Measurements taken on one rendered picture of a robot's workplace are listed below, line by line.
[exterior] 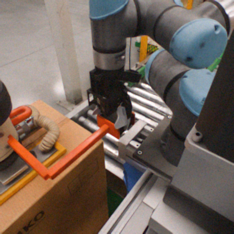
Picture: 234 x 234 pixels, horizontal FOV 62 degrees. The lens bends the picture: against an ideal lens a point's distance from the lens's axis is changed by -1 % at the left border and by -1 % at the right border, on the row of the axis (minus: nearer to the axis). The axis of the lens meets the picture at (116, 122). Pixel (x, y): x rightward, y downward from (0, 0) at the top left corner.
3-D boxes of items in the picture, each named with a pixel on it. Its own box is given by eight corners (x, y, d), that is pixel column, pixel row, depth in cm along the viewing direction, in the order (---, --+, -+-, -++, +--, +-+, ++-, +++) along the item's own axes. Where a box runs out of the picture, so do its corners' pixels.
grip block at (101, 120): (114, 113, 68) (114, 101, 65) (135, 124, 64) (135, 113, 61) (97, 126, 64) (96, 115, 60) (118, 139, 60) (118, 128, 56)
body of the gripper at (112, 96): (88, 107, 54) (82, 67, 46) (108, 92, 59) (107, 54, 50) (108, 119, 51) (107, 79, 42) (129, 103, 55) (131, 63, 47)
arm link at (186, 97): (186, 148, 47) (204, 103, 37) (159, 112, 56) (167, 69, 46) (226, 134, 50) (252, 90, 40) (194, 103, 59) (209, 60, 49)
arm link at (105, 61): (107, 37, 47) (135, 46, 44) (108, 55, 51) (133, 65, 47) (84, 47, 43) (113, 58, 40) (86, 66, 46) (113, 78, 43)
